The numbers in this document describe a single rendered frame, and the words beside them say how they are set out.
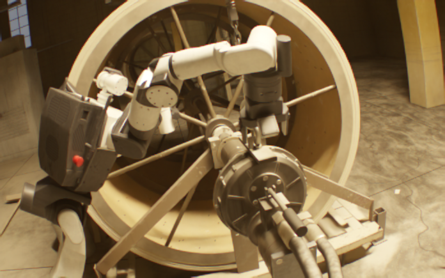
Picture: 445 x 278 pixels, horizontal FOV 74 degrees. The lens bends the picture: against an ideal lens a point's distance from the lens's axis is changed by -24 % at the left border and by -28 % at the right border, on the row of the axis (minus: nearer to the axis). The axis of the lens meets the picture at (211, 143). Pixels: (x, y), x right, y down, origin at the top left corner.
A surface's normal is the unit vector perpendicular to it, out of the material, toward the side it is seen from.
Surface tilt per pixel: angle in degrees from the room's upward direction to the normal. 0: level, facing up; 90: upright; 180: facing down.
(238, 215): 90
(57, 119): 64
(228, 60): 112
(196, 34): 90
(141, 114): 124
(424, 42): 90
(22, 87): 90
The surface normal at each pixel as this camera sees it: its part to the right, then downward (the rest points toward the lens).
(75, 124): 0.83, 0.35
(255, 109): 0.21, 0.63
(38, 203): 0.37, 0.20
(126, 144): -0.29, 0.75
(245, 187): 0.15, 0.26
